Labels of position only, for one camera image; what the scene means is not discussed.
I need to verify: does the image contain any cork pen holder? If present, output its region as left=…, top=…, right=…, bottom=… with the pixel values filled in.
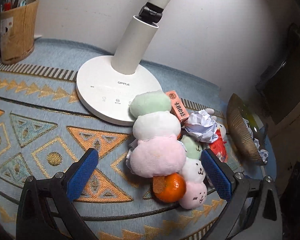
left=0, top=0, right=39, bottom=65

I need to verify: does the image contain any orange tangerine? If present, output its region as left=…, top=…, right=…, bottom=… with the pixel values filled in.
left=152, top=173, right=186, bottom=203

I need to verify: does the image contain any brown ribbed glass bowl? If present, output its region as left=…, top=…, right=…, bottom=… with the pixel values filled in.
left=226, top=93, right=268, bottom=166

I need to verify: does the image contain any three-ball plush dango large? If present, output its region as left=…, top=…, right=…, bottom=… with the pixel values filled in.
left=126, top=90, right=186, bottom=178

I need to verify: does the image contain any small orange box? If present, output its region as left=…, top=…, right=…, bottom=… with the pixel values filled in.
left=165, top=90, right=189, bottom=125

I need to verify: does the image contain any black wall television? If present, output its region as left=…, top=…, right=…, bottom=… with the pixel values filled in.
left=255, top=23, right=300, bottom=125

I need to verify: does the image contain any white cat plush doll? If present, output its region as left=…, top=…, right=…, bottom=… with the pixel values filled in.
left=205, top=107, right=229, bottom=164

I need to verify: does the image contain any paper ball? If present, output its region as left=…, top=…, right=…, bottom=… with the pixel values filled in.
left=184, top=109, right=218, bottom=144

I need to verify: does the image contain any white desk lamp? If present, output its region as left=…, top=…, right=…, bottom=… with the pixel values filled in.
left=76, top=0, right=170, bottom=126

